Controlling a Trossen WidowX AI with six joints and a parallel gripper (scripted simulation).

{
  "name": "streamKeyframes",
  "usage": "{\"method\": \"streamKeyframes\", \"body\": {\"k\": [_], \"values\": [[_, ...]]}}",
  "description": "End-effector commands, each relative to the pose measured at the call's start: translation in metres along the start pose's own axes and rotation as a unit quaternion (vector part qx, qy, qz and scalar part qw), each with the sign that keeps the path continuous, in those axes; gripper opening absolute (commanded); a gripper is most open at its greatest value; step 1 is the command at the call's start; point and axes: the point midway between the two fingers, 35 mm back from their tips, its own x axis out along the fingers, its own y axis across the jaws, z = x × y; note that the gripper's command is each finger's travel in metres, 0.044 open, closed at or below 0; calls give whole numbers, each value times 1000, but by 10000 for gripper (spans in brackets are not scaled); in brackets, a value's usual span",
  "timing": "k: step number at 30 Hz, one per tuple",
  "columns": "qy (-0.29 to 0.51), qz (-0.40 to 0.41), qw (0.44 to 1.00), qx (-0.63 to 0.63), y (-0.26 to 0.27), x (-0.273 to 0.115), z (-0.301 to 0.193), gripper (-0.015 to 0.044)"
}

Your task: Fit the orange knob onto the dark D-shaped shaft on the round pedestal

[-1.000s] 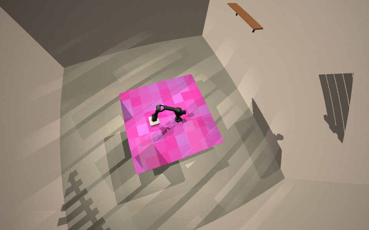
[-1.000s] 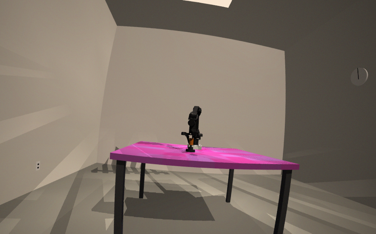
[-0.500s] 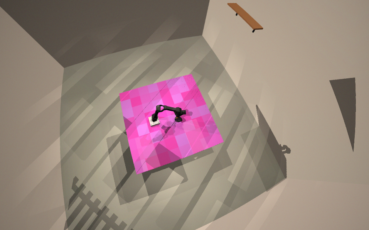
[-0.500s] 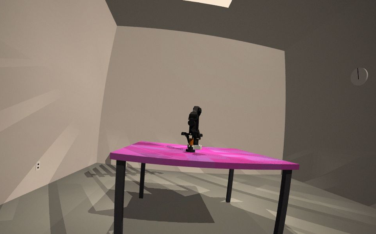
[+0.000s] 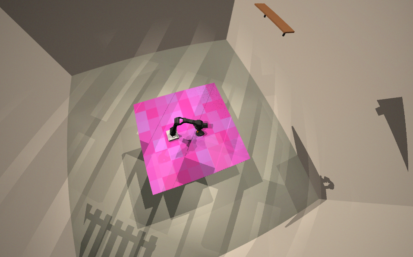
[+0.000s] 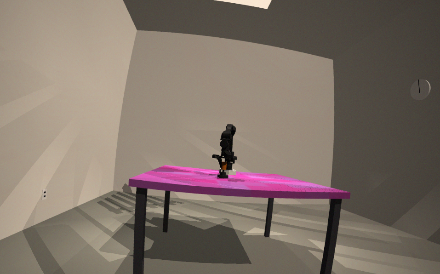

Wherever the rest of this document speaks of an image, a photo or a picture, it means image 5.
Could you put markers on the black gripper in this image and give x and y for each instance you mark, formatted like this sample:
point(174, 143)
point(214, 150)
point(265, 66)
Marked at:
point(201, 133)

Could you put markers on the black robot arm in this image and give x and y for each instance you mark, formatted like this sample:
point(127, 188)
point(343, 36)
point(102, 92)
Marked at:
point(198, 123)

